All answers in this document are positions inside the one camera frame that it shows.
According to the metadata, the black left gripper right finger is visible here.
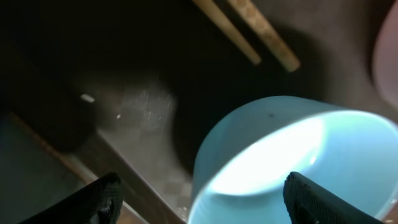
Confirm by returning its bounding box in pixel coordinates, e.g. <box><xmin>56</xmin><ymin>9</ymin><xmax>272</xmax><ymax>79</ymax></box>
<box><xmin>283</xmin><ymin>172</ymin><xmax>382</xmax><ymax>224</ymax></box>

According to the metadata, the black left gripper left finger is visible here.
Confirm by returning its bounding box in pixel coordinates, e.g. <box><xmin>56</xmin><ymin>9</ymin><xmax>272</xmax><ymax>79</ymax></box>
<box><xmin>21</xmin><ymin>172</ymin><xmax>123</xmax><ymax>224</ymax></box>

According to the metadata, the blue bowl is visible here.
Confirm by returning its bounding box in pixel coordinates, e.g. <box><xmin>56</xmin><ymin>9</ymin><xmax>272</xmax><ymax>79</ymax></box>
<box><xmin>188</xmin><ymin>96</ymin><xmax>397</xmax><ymax>223</ymax></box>

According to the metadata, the dark brown serving tray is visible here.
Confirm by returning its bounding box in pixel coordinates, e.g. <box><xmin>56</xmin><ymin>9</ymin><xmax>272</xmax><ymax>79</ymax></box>
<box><xmin>1</xmin><ymin>0</ymin><xmax>397</xmax><ymax>223</ymax></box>

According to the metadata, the right wooden chopstick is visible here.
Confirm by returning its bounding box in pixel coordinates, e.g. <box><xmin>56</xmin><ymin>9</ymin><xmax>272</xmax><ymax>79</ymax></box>
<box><xmin>227</xmin><ymin>0</ymin><xmax>300</xmax><ymax>72</ymax></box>

